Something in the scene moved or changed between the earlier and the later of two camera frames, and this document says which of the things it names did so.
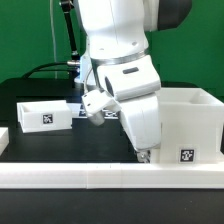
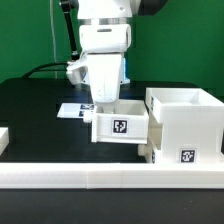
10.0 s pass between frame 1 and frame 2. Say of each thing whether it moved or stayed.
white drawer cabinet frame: stayed
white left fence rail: stayed
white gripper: moved
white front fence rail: stayed
